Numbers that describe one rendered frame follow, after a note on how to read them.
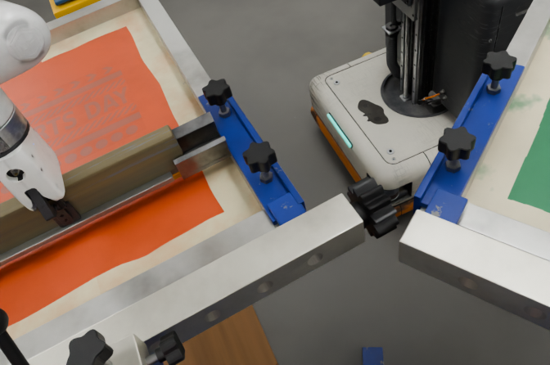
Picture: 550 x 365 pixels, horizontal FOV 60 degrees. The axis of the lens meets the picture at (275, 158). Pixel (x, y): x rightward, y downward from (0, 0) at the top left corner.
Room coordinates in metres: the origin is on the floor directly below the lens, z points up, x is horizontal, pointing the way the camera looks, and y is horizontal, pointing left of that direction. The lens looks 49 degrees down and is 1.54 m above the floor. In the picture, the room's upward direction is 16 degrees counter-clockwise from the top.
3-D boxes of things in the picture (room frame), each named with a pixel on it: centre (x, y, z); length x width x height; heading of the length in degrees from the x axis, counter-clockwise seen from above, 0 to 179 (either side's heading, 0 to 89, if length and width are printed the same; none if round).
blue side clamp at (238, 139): (0.51, 0.04, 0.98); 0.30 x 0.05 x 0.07; 14
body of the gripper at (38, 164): (0.48, 0.32, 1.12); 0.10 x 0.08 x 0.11; 14
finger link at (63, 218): (0.45, 0.31, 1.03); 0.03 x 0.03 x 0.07; 14
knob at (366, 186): (0.32, -0.09, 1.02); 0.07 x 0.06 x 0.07; 14
